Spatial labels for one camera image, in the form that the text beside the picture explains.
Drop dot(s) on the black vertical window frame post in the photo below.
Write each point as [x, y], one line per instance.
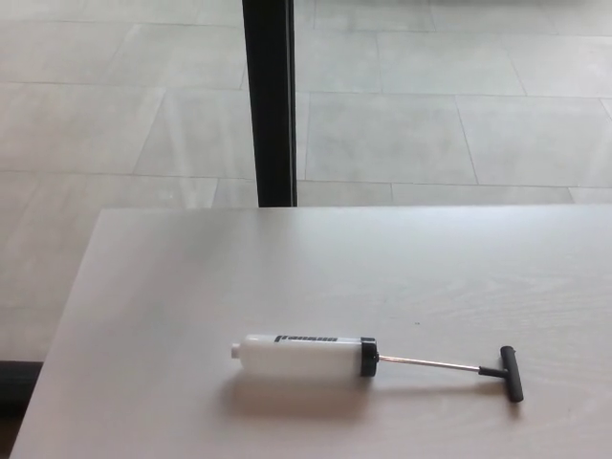
[270, 95]

